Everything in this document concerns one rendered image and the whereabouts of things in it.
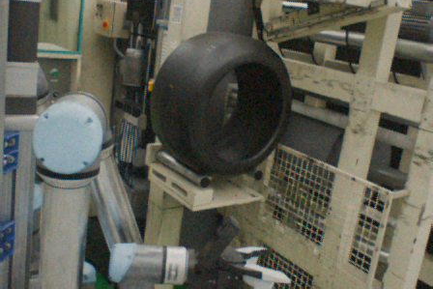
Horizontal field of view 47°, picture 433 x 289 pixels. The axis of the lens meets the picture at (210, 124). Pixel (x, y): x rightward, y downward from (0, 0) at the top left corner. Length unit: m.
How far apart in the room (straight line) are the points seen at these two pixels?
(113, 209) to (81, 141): 0.26
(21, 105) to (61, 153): 0.39
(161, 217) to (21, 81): 1.29
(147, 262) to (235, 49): 1.04
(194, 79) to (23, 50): 0.73
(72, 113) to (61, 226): 0.22
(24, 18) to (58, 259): 0.55
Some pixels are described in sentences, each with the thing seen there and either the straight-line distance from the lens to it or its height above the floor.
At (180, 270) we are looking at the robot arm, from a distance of 1.02.
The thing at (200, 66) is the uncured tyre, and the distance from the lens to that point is 1.80.
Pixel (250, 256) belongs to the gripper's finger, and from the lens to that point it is 1.11.
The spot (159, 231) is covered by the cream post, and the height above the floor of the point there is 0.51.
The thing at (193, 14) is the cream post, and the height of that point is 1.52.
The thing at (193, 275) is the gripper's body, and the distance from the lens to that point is 1.05.
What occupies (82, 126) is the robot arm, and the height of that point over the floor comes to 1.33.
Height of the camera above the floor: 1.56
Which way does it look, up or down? 13 degrees down
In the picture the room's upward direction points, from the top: 8 degrees clockwise
